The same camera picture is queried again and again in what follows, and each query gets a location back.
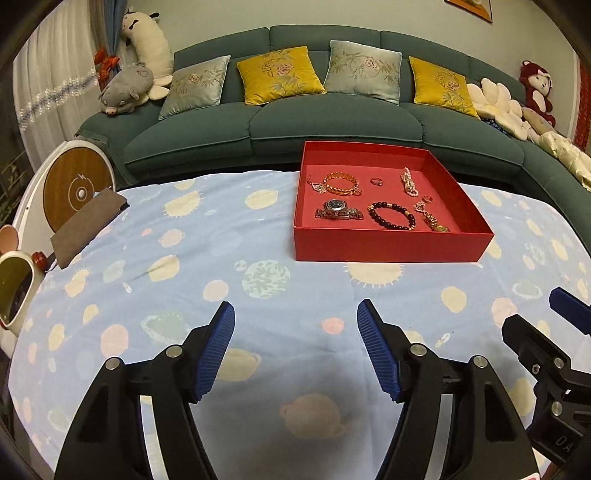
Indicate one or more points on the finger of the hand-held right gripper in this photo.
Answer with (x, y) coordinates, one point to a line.
(547, 360)
(572, 309)

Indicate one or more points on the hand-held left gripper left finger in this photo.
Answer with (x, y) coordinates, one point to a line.
(212, 350)

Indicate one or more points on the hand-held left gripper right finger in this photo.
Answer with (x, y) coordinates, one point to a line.
(376, 350)

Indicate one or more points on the red cardboard box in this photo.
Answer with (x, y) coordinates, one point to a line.
(392, 247)

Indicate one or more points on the gold wrist watch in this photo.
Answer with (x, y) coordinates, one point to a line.
(436, 224)

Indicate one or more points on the silver wrist watch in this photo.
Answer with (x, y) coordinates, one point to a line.
(337, 205)

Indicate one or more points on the blue planet print tablecloth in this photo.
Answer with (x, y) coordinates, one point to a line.
(184, 258)

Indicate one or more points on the cream quilted blanket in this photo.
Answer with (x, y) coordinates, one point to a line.
(568, 154)

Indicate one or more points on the gold twisted bangle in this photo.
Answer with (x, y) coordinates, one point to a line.
(341, 190)

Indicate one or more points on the brown flat pouch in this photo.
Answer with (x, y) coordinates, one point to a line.
(87, 226)

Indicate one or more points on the white rounded desk mirror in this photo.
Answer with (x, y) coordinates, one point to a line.
(16, 286)

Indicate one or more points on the white round wooden-disc device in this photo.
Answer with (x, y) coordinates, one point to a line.
(78, 184)

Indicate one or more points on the cream flower-shaped cushion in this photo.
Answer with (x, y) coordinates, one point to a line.
(498, 108)

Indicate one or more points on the red monkey plush toy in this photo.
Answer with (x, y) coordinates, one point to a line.
(535, 87)

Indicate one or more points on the dark green sofa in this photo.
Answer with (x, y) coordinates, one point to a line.
(332, 120)

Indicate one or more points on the yellow embroidered cushion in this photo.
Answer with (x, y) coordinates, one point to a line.
(277, 74)
(443, 87)

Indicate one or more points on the grey-green embroidered cushion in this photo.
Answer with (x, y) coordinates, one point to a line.
(364, 71)
(194, 87)

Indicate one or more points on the grey pig plush toy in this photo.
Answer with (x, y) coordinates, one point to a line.
(124, 87)

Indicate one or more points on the white curtain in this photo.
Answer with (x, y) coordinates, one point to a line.
(51, 92)

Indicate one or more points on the red curtain tie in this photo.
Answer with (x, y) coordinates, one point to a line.
(105, 64)

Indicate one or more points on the white cow plush toy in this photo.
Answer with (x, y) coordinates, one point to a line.
(150, 46)

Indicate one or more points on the blue curtain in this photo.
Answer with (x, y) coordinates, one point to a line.
(113, 27)

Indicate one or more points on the red wall hanging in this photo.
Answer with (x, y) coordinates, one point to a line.
(582, 106)

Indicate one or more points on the framed wall picture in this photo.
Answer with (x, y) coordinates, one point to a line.
(471, 8)

